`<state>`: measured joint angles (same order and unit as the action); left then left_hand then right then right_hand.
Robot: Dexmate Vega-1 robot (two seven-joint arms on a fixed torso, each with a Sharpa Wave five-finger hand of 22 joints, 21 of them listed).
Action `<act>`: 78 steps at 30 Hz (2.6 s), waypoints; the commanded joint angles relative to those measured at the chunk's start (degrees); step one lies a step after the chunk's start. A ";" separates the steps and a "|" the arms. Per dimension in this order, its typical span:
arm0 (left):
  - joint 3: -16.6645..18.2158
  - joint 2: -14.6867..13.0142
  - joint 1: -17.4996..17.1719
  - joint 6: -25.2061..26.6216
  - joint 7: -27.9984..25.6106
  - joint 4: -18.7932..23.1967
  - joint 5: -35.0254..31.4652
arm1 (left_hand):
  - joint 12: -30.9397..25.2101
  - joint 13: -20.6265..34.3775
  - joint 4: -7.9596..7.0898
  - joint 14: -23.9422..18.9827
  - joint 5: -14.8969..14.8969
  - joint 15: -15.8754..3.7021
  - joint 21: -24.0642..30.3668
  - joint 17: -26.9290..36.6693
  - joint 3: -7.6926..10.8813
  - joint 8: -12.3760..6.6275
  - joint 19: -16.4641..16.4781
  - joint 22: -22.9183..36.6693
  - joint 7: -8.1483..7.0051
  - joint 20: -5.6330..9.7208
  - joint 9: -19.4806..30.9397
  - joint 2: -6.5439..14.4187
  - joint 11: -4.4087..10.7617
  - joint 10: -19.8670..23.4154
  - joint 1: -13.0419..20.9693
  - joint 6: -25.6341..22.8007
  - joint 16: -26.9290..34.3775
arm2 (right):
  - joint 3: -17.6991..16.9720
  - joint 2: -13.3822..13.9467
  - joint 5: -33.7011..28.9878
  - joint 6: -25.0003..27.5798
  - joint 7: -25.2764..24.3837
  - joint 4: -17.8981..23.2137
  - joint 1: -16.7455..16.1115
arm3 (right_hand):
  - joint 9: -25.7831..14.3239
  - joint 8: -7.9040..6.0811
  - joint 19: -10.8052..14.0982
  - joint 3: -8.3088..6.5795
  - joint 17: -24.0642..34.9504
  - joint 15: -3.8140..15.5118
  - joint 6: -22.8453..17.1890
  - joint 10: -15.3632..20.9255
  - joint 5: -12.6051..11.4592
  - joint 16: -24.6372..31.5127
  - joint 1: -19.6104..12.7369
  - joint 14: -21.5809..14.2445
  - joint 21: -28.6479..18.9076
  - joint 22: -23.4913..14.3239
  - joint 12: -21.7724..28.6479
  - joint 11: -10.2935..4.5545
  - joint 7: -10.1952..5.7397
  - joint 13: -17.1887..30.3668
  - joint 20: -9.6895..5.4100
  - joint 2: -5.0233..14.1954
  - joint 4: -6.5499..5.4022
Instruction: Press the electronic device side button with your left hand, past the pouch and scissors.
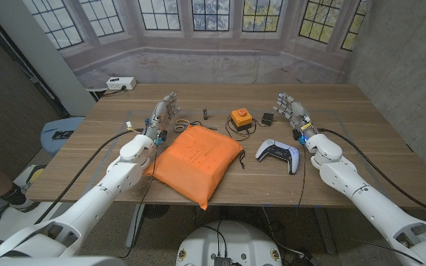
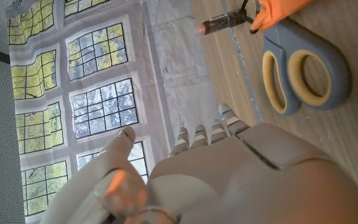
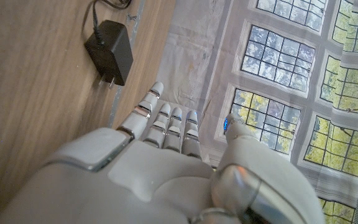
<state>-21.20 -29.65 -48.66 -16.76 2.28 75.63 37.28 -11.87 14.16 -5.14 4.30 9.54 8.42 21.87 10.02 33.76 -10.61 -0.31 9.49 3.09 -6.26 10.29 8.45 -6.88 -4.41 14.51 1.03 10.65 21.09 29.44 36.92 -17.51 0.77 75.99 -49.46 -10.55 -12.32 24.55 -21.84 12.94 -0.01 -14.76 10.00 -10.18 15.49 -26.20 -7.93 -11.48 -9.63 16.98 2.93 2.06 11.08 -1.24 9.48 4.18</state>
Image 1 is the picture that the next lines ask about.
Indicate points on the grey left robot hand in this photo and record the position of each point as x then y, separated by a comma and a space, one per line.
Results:
160, 114

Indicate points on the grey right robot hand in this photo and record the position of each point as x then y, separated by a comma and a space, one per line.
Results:
297, 112

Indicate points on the orange box red button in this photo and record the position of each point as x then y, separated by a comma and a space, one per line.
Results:
241, 119

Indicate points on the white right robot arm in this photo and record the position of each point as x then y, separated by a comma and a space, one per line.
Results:
368, 199

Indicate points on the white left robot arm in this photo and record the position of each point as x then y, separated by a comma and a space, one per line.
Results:
98, 199

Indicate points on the orange fabric pouch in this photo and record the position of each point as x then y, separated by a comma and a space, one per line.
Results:
194, 162

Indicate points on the flat black device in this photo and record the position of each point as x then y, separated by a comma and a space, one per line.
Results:
63, 134

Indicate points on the small black power adapter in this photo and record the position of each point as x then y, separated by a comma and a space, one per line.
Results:
267, 118

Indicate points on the white black game controller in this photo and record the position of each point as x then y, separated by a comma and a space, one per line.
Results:
277, 150

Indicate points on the small black metal clip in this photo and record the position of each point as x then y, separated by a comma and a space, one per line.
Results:
205, 114

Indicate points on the white power strip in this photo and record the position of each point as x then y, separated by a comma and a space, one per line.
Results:
120, 83

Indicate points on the printed window backdrop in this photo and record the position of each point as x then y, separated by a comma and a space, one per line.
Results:
205, 55

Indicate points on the light blue stool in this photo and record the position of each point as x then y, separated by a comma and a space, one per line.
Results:
55, 146

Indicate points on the grey table leg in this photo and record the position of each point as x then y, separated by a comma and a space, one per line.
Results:
325, 229
134, 225

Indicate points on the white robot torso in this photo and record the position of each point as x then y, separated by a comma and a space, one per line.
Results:
228, 244

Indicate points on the white floor platform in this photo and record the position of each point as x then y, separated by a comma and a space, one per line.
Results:
24, 221

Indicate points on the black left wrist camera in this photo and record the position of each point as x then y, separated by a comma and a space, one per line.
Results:
162, 136

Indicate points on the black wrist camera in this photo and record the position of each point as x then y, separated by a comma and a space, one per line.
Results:
162, 136
296, 134

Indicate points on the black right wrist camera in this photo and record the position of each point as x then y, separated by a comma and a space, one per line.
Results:
296, 134

